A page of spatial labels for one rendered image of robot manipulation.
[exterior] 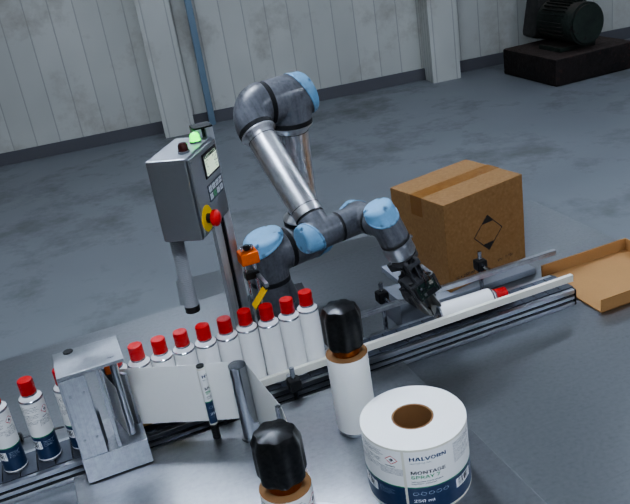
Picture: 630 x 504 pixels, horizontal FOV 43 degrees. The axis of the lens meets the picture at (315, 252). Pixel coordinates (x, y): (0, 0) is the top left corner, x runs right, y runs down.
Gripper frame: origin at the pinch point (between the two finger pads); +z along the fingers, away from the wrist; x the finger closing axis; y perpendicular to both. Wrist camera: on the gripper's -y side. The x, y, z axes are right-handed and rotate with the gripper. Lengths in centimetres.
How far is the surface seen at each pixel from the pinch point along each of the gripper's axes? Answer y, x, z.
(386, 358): 5.9, -17.1, -0.2
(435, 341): 5.9, -4.0, 4.6
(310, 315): 2.5, -27.1, -21.3
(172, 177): -1, -36, -68
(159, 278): -279, -67, 74
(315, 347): 2.5, -30.2, -12.9
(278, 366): 3.4, -40.2, -15.2
